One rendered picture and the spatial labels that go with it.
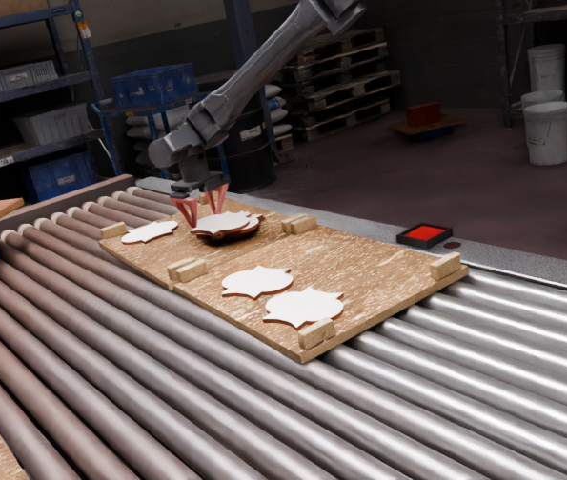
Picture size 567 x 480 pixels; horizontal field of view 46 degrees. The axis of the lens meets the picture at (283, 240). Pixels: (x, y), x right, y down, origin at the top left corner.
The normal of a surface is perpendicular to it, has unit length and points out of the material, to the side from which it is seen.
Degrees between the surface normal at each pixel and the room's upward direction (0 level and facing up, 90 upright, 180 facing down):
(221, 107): 89
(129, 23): 90
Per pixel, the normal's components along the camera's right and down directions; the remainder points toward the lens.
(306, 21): -0.49, 0.38
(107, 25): 0.62, 0.16
